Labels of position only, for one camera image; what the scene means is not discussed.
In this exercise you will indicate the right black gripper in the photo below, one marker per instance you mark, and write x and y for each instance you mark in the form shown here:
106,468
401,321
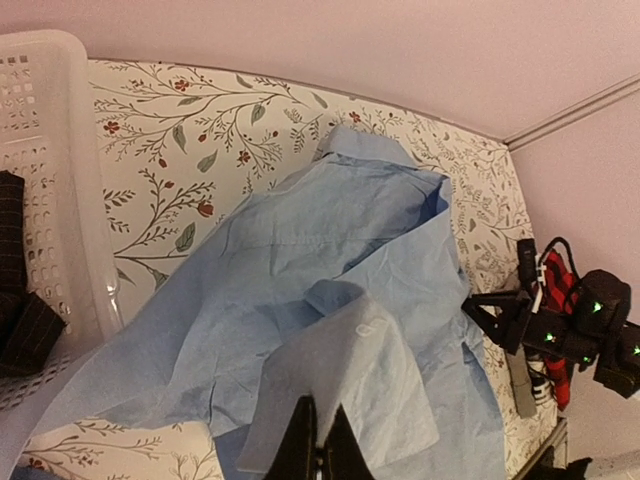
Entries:
547,331

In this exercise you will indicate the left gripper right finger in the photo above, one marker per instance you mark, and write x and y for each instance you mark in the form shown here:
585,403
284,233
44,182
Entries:
342,458

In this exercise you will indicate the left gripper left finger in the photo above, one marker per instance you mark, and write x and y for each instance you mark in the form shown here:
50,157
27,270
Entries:
295,458

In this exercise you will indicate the light blue long sleeve shirt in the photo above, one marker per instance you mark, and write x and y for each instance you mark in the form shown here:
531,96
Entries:
344,284

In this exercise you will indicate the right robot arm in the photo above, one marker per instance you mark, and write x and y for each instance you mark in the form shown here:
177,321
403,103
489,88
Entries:
595,333

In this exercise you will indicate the grey folded shirt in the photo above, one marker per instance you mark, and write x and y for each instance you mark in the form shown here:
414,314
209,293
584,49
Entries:
521,384

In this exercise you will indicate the red black plaid shirt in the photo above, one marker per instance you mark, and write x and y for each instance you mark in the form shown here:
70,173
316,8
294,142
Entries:
558,301

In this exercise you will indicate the black shirt white letters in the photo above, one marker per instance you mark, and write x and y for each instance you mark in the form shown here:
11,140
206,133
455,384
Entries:
541,386

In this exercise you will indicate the dark shirt in basket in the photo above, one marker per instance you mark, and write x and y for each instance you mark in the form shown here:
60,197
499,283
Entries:
29,327

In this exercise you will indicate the floral table mat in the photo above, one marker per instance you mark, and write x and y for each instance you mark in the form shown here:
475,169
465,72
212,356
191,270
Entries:
180,147

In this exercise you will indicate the white plastic basket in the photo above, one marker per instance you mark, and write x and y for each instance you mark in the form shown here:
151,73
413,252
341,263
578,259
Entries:
48,138

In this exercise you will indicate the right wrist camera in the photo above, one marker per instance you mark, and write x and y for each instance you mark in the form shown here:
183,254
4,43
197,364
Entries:
530,273

